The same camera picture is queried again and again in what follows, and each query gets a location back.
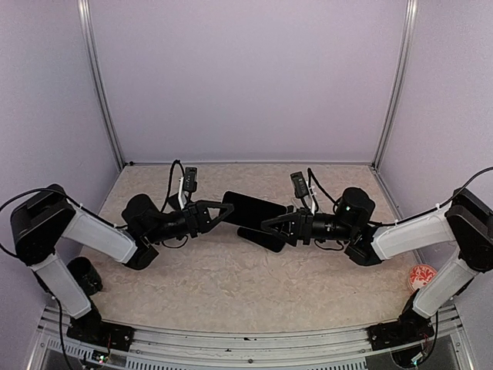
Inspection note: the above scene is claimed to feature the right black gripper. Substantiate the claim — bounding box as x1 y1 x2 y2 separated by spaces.
260 204 357 247

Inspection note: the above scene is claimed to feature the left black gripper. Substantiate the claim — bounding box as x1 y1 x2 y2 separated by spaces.
145 200 234 244

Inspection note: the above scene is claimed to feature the black phone case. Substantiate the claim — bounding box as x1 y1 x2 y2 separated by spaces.
236 227 285 253

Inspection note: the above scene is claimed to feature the black phone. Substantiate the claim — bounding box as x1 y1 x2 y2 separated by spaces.
222 191 287 234

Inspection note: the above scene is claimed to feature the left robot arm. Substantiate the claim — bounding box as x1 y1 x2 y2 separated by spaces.
10 184 234 343

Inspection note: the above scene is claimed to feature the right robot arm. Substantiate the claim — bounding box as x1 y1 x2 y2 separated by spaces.
261 187 492 342

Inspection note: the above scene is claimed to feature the red white patterned bowl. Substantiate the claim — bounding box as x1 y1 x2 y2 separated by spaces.
407 264 438 292

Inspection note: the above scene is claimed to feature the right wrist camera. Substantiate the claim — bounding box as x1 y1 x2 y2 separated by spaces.
290 171 318 214

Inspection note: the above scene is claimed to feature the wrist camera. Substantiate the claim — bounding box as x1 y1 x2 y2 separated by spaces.
178 167 198 209
290 171 318 214

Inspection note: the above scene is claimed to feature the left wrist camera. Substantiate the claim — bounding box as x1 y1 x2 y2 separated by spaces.
178 167 198 209

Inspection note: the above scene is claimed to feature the front aluminium rail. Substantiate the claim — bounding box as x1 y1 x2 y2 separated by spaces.
29 327 473 370

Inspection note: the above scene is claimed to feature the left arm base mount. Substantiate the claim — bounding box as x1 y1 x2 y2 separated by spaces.
67 303 135 352

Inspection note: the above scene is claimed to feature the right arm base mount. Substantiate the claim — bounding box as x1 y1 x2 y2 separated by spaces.
367 291 434 351

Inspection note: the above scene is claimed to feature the right camera cable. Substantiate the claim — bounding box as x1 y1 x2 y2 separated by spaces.
306 166 493 228

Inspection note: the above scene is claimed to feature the left aluminium frame post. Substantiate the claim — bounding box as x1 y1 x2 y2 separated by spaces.
77 0 126 171

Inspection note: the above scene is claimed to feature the aluminium frame post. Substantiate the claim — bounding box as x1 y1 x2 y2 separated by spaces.
77 0 126 171
372 0 418 172

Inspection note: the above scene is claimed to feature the right aluminium frame post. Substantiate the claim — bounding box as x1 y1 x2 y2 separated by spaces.
372 0 418 172

